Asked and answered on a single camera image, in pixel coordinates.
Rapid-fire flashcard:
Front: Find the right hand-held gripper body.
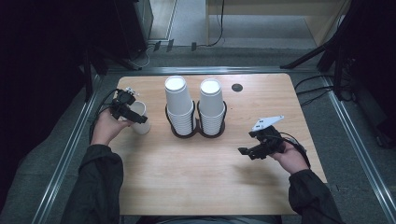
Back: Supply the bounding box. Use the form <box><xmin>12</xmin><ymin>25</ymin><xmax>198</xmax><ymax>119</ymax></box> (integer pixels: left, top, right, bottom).
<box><xmin>247</xmin><ymin>115</ymin><xmax>286</xmax><ymax>161</ymax></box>

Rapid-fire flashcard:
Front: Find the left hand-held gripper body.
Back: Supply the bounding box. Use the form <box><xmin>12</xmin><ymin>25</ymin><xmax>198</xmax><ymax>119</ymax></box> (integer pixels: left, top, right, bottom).
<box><xmin>109</xmin><ymin>87</ymin><xmax>140</xmax><ymax>121</ymax></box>

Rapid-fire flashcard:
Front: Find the white paper cup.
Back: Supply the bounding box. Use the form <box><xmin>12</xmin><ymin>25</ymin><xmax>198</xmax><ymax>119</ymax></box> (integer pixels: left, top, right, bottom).
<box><xmin>125</xmin><ymin>100</ymin><xmax>152</xmax><ymax>135</ymax></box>

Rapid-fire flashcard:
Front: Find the stack of white cups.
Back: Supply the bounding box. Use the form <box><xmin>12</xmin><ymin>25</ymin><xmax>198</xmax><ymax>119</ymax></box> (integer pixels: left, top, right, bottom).
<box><xmin>198</xmin><ymin>77</ymin><xmax>227</xmax><ymax>136</ymax></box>
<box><xmin>163</xmin><ymin>75</ymin><xmax>198</xmax><ymax>136</ymax></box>

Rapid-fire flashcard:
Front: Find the black double cup holder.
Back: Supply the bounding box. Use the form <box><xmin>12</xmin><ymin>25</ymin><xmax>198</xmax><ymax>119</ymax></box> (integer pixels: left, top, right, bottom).
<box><xmin>163</xmin><ymin>100</ymin><xmax>228</xmax><ymax>139</ymax></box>

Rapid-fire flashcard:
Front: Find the person's right hand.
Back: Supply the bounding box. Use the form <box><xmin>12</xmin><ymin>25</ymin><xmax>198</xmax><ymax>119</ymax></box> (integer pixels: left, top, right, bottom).
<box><xmin>269</xmin><ymin>141</ymin><xmax>310</xmax><ymax>175</ymax></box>

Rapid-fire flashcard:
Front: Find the person's left hand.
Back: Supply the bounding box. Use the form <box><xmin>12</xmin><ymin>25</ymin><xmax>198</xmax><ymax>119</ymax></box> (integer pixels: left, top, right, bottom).
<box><xmin>91</xmin><ymin>106</ymin><xmax>134</xmax><ymax>147</ymax></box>

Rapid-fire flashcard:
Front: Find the dark cabinet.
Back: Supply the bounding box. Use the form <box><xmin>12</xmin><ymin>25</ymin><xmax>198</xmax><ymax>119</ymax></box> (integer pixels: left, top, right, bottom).
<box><xmin>113</xmin><ymin>0</ymin><xmax>154</xmax><ymax>61</ymax></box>

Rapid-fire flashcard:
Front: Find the black curtain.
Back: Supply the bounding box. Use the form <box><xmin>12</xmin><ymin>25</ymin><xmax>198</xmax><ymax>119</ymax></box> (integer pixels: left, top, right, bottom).
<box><xmin>0</xmin><ymin>0</ymin><xmax>94</xmax><ymax>206</ymax></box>

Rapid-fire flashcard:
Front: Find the black tripod stand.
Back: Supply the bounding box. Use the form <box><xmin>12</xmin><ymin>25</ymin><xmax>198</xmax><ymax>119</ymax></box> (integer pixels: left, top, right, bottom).
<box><xmin>279</xmin><ymin>0</ymin><xmax>396</xmax><ymax>101</ymax></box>

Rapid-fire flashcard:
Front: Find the light wooden shelf unit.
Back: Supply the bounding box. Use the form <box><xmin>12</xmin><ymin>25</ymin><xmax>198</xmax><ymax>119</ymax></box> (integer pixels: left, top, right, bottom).
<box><xmin>205</xmin><ymin>0</ymin><xmax>354</xmax><ymax>48</ymax></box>

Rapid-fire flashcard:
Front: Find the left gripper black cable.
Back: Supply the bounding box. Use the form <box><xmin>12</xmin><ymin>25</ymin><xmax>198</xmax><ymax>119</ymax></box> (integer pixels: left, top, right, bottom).
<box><xmin>89</xmin><ymin>89</ymin><xmax>120</xmax><ymax>143</ymax></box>

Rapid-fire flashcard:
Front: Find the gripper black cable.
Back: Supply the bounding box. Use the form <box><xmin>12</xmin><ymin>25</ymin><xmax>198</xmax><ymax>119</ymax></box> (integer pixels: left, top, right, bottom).
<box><xmin>89</xmin><ymin>89</ymin><xmax>120</xmax><ymax>143</ymax></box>
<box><xmin>274</xmin><ymin>132</ymin><xmax>312</xmax><ymax>171</ymax></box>

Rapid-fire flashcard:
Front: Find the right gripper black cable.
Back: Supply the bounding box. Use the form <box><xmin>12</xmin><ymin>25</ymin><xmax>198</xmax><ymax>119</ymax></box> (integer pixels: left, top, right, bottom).
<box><xmin>274</xmin><ymin>132</ymin><xmax>312</xmax><ymax>171</ymax></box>

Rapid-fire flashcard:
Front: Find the white floor cable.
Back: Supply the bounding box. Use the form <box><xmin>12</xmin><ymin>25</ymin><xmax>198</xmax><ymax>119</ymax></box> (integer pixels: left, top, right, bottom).
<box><xmin>130</xmin><ymin>43</ymin><xmax>157</xmax><ymax>70</ymax></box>

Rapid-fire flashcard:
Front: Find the black floor cable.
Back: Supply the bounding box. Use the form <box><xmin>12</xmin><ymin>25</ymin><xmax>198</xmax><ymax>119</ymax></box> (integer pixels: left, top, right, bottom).
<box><xmin>295</xmin><ymin>86</ymin><xmax>335</xmax><ymax>107</ymax></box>
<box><xmin>293</xmin><ymin>74</ymin><xmax>335</xmax><ymax>91</ymax></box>

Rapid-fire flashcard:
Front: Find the aluminium frame rail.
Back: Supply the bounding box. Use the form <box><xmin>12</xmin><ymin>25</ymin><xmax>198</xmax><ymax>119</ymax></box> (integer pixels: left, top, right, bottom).
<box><xmin>31</xmin><ymin>74</ymin><xmax>105</xmax><ymax>224</ymax></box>
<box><xmin>320</xmin><ymin>76</ymin><xmax>396</xmax><ymax>224</ymax></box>
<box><xmin>106</xmin><ymin>65</ymin><xmax>318</xmax><ymax>76</ymax></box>

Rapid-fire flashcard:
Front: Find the black hanging cable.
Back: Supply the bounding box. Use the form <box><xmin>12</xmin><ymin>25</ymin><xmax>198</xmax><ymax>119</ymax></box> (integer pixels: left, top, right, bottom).
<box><xmin>206</xmin><ymin>0</ymin><xmax>226</xmax><ymax>49</ymax></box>

